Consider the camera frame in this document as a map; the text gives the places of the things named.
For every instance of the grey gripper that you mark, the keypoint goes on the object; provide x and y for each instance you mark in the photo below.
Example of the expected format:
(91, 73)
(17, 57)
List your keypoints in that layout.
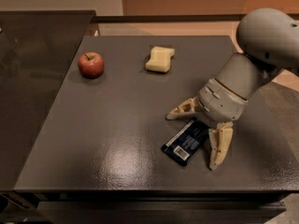
(220, 102)

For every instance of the dark blue rxbar wrapper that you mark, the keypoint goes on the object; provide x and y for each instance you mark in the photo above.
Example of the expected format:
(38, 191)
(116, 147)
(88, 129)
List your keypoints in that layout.
(186, 142)

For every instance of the yellow sponge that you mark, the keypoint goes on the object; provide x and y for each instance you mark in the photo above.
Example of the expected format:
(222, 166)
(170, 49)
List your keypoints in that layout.
(160, 59)

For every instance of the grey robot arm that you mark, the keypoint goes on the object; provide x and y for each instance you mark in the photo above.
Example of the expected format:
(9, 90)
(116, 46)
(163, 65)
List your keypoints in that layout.
(269, 40)

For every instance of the red apple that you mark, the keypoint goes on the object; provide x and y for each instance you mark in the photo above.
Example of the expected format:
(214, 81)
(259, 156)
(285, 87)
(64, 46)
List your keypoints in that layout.
(91, 65)

